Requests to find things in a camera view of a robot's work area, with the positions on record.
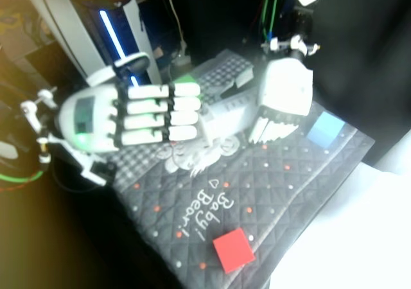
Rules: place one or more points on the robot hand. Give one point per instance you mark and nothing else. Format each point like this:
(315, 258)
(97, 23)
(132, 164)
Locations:
(285, 90)
(96, 119)

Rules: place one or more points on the blue block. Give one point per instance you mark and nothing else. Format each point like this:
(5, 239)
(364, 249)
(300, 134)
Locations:
(324, 130)

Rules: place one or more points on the white column with blue light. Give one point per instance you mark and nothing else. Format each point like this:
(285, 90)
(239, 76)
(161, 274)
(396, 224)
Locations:
(74, 45)

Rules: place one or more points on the black backdrop cloth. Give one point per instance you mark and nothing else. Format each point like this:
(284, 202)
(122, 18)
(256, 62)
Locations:
(369, 61)

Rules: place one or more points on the green block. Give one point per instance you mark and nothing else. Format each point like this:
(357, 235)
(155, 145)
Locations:
(185, 79)

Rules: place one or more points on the grey bear print quilt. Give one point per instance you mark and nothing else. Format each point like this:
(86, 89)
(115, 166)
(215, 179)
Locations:
(257, 189)

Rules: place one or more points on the red block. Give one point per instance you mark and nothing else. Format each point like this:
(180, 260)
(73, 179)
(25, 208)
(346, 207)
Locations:
(232, 250)

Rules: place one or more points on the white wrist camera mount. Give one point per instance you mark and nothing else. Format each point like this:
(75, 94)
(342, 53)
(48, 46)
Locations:
(93, 170)

